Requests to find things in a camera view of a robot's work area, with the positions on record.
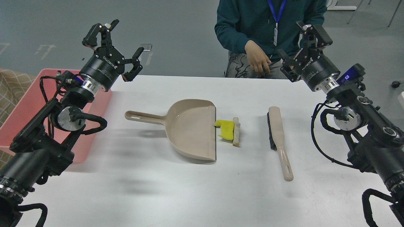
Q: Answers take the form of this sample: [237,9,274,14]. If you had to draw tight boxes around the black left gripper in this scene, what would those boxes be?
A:
[80,19,144,92]

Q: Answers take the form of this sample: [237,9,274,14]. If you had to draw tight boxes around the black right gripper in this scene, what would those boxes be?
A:
[277,21,340,92]

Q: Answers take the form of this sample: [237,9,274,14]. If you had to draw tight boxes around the beige hand brush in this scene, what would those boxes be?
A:
[267,106,294,182]

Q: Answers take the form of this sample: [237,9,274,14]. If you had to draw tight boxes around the beige plastic dustpan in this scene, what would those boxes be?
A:
[124,99,217,161]

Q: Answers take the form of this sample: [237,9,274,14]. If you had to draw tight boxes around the yellow sponge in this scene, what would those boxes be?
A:
[214,120,234,141]

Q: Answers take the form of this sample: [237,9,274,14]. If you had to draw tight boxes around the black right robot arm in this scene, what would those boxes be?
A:
[278,21,404,227]

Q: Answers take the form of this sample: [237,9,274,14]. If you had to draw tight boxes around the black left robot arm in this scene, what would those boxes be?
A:
[0,19,144,227]

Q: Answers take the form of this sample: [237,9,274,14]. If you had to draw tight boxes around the pink plastic bin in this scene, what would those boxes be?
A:
[0,69,112,163]

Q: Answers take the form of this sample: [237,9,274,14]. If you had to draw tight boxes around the person's hand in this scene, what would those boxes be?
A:
[244,40,271,75]

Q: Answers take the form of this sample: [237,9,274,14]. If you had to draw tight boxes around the white table base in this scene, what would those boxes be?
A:
[327,0,359,11]

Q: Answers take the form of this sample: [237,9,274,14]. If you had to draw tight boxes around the person in teal sweater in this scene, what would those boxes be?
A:
[214,0,327,79]

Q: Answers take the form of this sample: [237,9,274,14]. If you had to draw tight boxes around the beige checkered cloth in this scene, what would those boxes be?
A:
[0,67,36,171]

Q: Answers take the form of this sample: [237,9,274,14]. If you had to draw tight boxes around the blue lanyard with badge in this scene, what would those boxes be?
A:
[268,0,287,46]

